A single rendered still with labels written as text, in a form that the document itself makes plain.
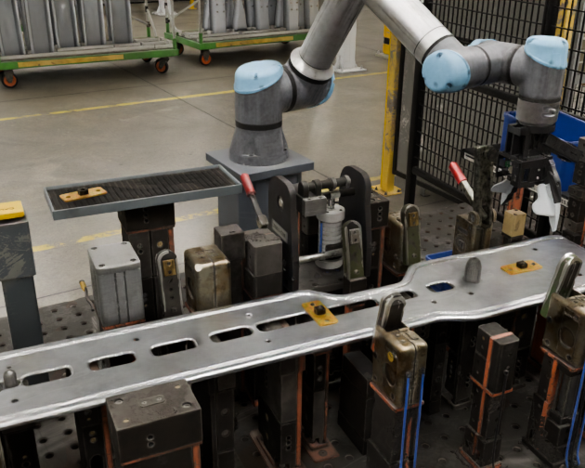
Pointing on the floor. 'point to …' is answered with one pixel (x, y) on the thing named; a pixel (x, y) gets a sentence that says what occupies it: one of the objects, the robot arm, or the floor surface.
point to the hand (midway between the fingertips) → (529, 217)
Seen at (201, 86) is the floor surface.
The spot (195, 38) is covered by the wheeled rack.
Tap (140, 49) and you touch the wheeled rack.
